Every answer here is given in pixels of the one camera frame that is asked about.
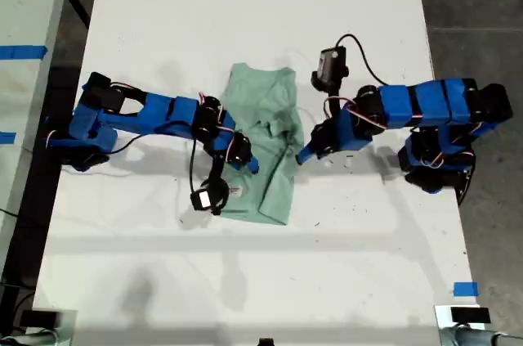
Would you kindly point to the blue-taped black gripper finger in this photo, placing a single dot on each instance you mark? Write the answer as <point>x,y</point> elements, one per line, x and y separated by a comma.
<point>312,157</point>
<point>255,164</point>
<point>310,148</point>
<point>248,168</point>

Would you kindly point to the pale green T-shirt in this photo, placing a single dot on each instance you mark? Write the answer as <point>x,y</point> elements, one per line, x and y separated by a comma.
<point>265,96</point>

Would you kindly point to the blue and black robot arm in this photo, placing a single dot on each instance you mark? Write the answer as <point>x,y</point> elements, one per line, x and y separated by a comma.
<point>429,100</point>
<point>163,113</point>

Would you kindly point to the small black clamp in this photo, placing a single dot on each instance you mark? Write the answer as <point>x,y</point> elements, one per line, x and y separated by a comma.
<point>266,342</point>

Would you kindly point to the blue tape square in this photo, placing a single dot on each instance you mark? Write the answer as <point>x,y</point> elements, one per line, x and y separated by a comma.
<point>466,288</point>

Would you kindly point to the small black box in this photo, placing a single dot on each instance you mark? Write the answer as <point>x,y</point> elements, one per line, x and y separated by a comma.
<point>40,318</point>
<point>470,315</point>

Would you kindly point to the long blue tape strip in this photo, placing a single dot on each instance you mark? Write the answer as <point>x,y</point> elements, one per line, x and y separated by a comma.
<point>20,52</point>

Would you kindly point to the pale grey tube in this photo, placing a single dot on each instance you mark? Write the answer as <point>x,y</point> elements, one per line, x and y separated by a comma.
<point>474,338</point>
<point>32,338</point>

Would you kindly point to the pale side table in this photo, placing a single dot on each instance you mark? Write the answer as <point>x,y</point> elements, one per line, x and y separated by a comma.
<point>24,2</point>

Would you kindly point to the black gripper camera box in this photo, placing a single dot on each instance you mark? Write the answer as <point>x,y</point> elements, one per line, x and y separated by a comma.
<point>206,199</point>
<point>331,68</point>

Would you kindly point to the black metal frame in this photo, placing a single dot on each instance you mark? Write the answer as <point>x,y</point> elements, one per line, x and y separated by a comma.
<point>79,2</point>

